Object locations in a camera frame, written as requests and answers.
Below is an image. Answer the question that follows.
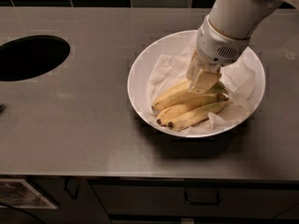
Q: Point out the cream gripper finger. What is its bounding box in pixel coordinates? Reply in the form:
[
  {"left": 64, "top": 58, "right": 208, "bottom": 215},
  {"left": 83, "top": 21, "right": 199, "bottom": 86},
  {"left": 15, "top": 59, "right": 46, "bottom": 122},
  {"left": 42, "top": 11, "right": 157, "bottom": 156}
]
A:
[
  {"left": 186, "top": 50, "right": 202, "bottom": 80},
  {"left": 188, "top": 69, "right": 221, "bottom": 94}
]

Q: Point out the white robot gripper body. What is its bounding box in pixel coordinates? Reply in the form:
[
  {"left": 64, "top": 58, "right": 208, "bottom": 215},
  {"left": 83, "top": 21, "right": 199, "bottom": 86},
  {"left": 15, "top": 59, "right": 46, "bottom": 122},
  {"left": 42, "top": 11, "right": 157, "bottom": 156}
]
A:
[{"left": 196, "top": 16, "right": 249, "bottom": 66}]

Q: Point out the yellow banana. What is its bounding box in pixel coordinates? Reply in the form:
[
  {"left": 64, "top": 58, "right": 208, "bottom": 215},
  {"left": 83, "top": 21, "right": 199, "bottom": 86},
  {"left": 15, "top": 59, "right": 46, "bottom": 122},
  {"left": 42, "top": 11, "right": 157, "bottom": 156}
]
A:
[
  {"left": 166, "top": 100, "right": 232, "bottom": 132},
  {"left": 151, "top": 79, "right": 228, "bottom": 111},
  {"left": 156, "top": 93, "right": 228, "bottom": 126}
]

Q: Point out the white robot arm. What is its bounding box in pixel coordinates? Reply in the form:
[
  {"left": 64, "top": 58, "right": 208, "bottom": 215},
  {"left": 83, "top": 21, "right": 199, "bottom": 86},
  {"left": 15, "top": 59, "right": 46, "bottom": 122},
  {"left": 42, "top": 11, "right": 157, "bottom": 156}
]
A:
[{"left": 186, "top": 0, "right": 299, "bottom": 94}]

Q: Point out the white round bowl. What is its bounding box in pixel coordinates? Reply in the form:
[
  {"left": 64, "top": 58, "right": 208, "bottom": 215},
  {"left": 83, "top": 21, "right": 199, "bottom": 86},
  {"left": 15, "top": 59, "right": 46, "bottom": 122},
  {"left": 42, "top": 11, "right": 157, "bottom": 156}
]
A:
[{"left": 126, "top": 29, "right": 266, "bottom": 139}]

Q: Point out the white crumpled paper sheet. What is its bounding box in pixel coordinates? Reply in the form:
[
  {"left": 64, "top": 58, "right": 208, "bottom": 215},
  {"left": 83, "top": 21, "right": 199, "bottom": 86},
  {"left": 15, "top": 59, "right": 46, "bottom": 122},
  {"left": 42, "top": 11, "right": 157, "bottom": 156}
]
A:
[{"left": 142, "top": 31, "right": 257, "bottom": 136}]

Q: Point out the dark drawer front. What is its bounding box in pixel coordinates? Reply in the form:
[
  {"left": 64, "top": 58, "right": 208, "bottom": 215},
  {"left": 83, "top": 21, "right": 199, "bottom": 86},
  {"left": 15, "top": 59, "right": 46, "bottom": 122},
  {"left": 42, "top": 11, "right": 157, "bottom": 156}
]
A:
[{"left": 91, "top": 180, "right": 299, "bottom": 219}]

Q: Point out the black round counter hole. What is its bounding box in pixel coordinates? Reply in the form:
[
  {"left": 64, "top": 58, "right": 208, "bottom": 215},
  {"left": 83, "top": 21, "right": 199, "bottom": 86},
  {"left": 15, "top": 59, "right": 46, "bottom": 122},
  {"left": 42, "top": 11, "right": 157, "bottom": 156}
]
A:
[{"left": 0, "top": 35, "right": 70, "bottom": 81}]

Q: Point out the dark cabinet door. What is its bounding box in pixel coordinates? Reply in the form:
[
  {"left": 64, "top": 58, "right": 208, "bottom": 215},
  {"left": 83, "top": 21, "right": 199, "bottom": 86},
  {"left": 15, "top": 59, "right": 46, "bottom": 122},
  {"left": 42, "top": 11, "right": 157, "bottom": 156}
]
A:
[{"left": 30, "top": 178, "right": 110, "bottom": 224}]

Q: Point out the black drawer handle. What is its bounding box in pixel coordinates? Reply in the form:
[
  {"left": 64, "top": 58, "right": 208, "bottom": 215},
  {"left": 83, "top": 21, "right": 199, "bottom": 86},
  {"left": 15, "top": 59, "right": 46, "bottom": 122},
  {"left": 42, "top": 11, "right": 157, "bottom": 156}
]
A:
[{"left": 184, "top": 188, "right": 221, "bottom": 206}]

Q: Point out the black cabinet door handle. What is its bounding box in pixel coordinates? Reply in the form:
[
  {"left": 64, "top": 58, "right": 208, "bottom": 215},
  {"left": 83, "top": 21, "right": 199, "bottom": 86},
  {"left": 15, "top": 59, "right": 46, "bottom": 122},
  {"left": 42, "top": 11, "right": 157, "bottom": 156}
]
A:
[{"left": 64, "top": 178, "right": 79, "bottom": 200}]

